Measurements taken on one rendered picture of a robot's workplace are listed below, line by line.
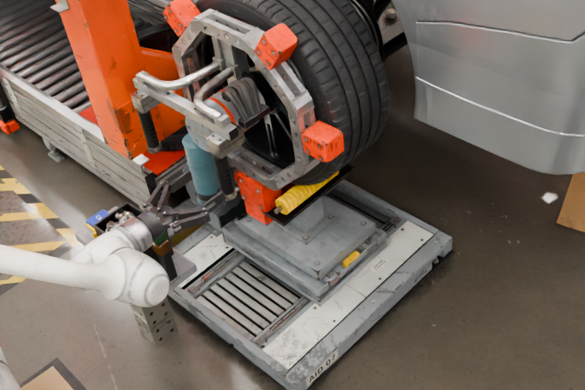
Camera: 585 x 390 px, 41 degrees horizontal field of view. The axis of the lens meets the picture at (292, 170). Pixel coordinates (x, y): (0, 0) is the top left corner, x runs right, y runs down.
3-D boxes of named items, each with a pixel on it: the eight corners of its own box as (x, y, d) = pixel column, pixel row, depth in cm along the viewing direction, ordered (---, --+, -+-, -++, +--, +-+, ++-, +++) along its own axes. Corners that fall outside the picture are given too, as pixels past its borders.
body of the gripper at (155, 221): (137, 232, 203) (164, 213, 208) (157, 247, 198) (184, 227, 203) (130, 211, 198) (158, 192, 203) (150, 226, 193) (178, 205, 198)
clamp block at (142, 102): (168, 99, 229) (164, 84, 226) (144, 114, 225) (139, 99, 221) (158, 93, 232) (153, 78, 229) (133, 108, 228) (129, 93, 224)
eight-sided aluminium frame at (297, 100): (326, 202, 235) (307, 47, 200) (311, 214, 232) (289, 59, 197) (210, 136, 267) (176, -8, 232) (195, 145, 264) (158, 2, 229)
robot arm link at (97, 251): (122, 252, 202) (150, 269, 193) (71, 288, 194) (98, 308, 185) (106, 219, 196) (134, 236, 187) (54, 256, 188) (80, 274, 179)
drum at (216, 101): (272, 124, 234) (265, 86, 225) (218, 162, 223) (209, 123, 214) (240, 109, 242) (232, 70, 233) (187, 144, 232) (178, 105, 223)
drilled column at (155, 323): (178, 330, 278) (151, 248, 251) (157, 347, 274) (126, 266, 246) (161, 316, 284) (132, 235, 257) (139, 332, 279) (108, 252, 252)
